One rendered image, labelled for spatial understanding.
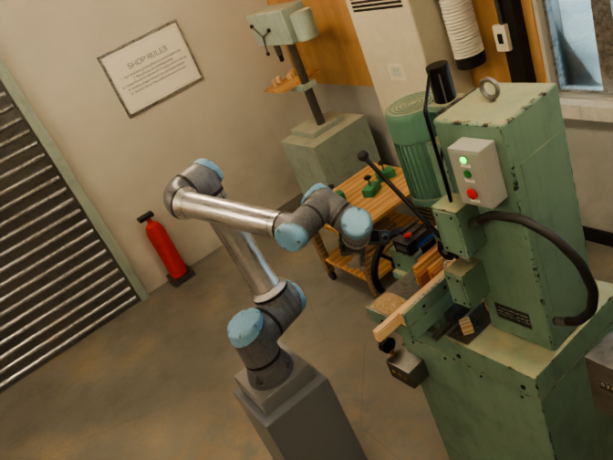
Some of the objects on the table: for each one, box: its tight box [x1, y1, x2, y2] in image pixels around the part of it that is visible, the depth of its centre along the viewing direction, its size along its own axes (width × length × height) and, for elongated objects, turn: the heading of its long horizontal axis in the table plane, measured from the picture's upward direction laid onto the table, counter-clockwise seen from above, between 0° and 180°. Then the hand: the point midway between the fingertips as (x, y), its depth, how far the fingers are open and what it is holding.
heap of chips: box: [371, 292, 407, 316], centre depth 197 cm, size 8×12×3 cm
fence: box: [401, 277, 450, 328], centre depth 196 cm, size 60×2×6 cm, turn 160°
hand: (360, 249), depth 208 cm, fingers open, 14 cm apart
